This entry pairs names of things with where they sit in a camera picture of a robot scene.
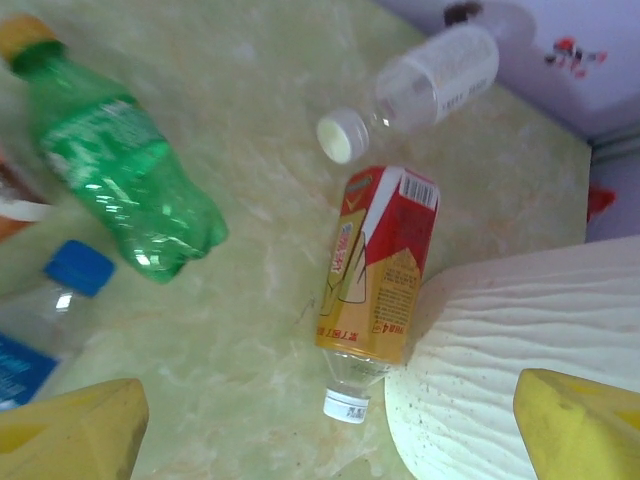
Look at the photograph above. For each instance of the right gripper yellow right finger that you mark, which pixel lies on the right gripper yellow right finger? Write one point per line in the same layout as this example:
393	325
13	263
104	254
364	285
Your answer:
580	435

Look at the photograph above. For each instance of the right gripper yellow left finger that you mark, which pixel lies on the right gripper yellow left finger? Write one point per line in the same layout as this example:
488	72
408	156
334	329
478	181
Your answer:
75	440

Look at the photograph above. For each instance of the clear bottle blue label blue cap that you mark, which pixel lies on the clear bottle blue label blue cap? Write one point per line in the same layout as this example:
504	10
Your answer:
75	270

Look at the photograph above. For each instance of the bottle with orange brown label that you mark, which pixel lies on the bottle with orange brown label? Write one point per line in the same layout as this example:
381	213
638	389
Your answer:
15	225

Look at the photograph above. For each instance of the clear bottle red yellow label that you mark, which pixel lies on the clear bottle red yellow label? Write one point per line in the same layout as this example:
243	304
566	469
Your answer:
380	270

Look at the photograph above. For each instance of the green plastic bottle yellow cap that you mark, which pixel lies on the green plastic bottle yellow cap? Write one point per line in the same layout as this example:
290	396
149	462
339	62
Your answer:
125	175

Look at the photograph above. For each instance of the clear bottle white text label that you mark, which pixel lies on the clear bottle white text label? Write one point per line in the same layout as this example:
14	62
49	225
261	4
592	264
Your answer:
440	75

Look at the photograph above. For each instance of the white ribbed plastic bin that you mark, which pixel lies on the white ribbed plastic bin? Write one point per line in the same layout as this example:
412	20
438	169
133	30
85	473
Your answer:
475	350

